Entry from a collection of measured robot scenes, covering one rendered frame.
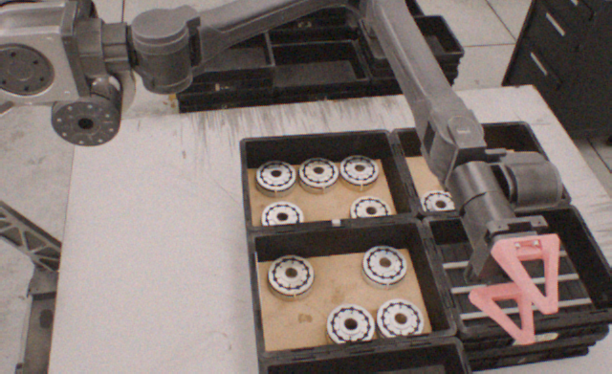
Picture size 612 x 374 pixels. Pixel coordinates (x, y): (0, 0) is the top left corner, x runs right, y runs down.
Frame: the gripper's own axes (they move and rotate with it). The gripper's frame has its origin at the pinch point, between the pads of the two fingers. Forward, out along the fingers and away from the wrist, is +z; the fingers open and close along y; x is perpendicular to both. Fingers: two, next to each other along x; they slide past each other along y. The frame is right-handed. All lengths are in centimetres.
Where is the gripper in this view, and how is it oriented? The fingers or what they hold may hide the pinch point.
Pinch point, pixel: (535, 320)
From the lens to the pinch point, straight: 61.1
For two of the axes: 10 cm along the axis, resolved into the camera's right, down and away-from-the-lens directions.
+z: 1.6, 7.3, -6.6
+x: -9.8, 0.8, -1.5
